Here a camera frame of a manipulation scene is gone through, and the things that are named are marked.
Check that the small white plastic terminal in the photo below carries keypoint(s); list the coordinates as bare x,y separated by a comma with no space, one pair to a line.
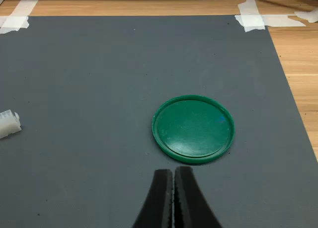
8,125

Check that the round green lid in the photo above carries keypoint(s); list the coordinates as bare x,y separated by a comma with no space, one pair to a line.
193,128

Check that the dark grey mat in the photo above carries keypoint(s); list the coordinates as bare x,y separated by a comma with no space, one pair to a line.
99,89

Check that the white masking tape patch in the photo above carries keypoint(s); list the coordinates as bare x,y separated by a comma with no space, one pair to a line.
15,23
251,22
308,16

